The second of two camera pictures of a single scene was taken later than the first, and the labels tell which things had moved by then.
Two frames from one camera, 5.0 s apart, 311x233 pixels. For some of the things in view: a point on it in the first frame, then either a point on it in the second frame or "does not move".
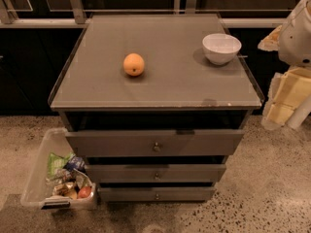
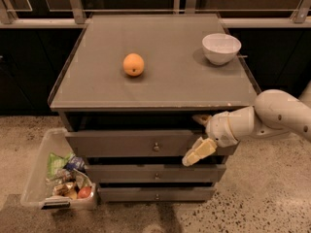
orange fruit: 133,64 does not move
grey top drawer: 154,143 does not move
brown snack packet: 66,189 does not move
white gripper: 295,41 to 218,128
